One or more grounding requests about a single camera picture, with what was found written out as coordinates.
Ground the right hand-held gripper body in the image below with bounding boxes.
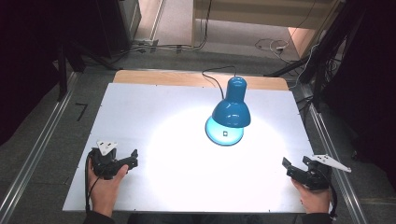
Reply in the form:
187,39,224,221
286,154,352,191

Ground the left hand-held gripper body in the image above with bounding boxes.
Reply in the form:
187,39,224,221
88,140,139,180

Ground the blue desk lamp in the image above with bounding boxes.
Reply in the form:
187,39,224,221
205,76,252,147

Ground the person's right hand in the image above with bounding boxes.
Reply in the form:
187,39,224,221
290,177,332,216

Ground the person's left hand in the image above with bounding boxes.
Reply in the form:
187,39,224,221
87,158,130,218

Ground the black metal stand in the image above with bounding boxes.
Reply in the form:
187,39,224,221
56,41,88,102

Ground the dark curtain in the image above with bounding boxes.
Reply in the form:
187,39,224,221
320,0,396,190
0,0,104,147

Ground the grey power strip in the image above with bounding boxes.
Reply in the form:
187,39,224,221
132,37,160,53

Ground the dark cabinet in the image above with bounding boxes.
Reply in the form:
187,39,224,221
92,0,143,59

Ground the light wooden furniture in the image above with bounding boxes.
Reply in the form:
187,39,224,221
191,0,345,60

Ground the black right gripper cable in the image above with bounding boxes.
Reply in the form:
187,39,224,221
322,173,339,218

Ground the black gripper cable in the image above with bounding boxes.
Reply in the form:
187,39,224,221
84,149,101,213
322,173,339,218

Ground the aluminium floor rail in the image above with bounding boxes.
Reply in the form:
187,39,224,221
0,70,79,224
299,83,370,224

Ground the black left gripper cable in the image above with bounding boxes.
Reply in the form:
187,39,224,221
84,149,101,213

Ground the black lamp cable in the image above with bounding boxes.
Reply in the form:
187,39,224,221
202,65,237,100

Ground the white floor cable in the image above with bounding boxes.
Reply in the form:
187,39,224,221
254,36,295,64

